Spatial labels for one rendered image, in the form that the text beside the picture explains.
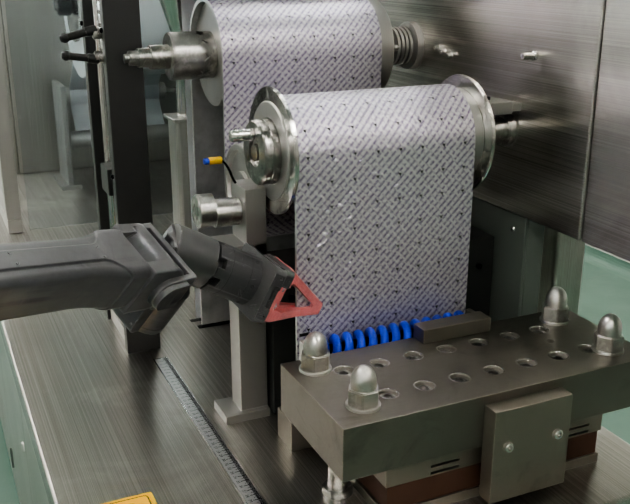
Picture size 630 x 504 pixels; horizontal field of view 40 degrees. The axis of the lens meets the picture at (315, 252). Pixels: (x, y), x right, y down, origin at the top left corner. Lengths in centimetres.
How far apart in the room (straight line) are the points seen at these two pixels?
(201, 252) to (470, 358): 33
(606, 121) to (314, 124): 33
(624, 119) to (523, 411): 33
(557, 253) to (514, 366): 41
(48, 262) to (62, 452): 41
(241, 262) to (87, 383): 40
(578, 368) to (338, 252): 30
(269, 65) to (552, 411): 57
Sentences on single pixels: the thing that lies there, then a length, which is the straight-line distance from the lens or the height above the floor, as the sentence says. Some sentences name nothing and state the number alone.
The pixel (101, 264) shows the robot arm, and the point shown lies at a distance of 80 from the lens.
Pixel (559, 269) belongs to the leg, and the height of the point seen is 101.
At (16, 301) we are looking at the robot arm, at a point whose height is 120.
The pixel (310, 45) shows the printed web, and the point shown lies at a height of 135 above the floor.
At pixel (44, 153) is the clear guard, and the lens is 196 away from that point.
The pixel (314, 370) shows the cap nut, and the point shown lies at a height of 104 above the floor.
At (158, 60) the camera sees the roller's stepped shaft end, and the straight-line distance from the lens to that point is 121.
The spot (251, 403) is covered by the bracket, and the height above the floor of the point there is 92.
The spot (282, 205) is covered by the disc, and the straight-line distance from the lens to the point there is 100.
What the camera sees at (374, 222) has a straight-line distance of 103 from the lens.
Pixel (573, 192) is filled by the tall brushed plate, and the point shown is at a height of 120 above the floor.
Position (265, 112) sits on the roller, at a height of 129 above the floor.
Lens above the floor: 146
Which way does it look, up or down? 19 degrees down
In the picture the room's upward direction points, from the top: straight up
